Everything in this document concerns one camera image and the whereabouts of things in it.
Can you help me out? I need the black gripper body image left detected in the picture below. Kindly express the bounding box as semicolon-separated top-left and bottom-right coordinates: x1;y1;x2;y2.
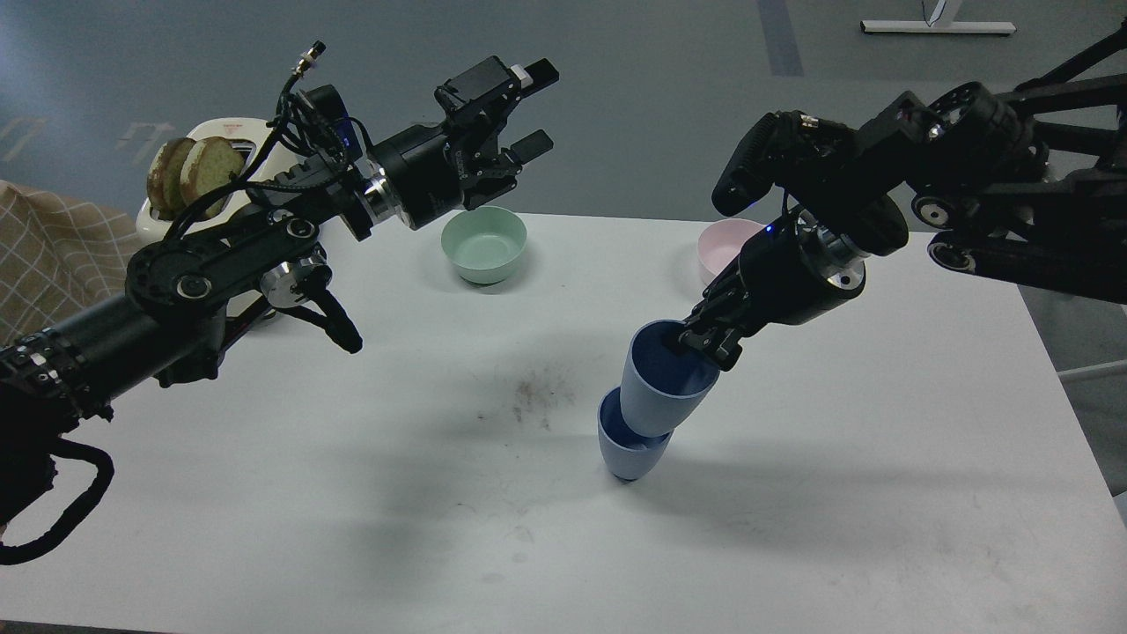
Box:
369;98;520;230

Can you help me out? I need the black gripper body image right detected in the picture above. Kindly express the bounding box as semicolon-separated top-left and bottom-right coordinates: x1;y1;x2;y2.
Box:
691;216;866;340

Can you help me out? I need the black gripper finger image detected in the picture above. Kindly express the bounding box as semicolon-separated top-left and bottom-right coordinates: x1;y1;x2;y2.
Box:
434;56;560;120
492;130;554;180

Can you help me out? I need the blue cup starting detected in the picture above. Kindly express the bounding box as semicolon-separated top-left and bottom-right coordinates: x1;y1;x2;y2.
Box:
620;320;720;438
597;387;674;482

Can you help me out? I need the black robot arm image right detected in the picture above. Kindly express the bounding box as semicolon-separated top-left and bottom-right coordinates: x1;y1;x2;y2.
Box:
663;27;1126;370

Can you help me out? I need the pink bowl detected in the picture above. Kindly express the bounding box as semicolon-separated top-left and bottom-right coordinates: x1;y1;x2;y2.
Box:
696;217;766;285

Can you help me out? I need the green bowl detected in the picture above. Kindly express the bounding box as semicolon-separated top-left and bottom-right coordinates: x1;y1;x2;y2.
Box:
440;206;529;285

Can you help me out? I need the right toast slice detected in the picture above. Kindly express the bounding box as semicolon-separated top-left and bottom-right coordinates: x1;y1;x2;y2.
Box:
180;136;246;205

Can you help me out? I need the toast slice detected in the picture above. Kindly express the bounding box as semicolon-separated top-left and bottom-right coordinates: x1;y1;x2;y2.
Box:
180;136;246;205
147;137;196;221

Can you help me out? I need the white desk foot bar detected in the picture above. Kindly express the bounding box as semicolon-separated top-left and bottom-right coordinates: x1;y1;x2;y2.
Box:
858;1;1017;37

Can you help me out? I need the left toast slice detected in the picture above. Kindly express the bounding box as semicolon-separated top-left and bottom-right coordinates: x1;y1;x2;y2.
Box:
147;137;196;221

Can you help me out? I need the beige checkered cloth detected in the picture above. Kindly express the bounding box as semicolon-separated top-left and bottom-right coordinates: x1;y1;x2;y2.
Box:
1;181;141;345

